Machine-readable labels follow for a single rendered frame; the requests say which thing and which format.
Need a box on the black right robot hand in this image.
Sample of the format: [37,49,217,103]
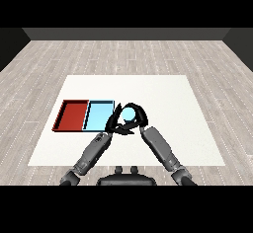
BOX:
[117,102,149,130]

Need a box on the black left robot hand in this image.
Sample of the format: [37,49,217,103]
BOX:
[105,103,135,136]

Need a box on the small blue can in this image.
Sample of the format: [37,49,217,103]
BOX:
[121,107,136,123]

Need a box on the light blue shallow open box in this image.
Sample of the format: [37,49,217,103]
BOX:
[81,100,116,132]

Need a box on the red shallow open box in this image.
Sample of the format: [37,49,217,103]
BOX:
[51,99,90,133]

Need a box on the dark grey robot body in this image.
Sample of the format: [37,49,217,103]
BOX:
[96,166,158,187]

